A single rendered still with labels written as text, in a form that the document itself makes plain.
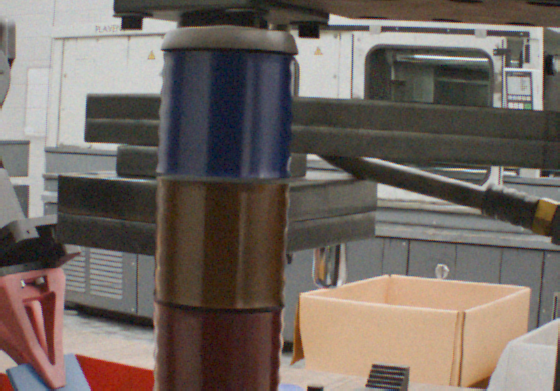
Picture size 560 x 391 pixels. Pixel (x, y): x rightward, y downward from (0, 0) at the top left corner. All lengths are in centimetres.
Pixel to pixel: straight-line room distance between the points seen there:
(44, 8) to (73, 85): 297
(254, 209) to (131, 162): 28
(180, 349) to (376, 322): 265
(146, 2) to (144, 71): 571
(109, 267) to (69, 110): 93
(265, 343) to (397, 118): 23
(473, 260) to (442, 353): 247
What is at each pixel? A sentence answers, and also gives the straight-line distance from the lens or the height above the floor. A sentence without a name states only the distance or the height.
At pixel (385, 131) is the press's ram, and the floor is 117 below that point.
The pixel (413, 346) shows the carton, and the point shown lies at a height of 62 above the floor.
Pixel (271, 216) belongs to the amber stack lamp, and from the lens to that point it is 32.
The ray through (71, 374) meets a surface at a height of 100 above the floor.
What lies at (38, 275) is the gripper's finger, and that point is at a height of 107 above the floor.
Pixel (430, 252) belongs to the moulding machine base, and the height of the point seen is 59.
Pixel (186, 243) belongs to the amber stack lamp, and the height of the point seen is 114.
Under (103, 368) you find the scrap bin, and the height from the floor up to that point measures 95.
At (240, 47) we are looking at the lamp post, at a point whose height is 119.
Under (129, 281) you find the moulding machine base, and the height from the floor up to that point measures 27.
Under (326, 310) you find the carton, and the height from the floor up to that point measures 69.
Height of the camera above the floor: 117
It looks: 3 degrees down
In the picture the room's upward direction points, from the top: 2 degrees clockwise
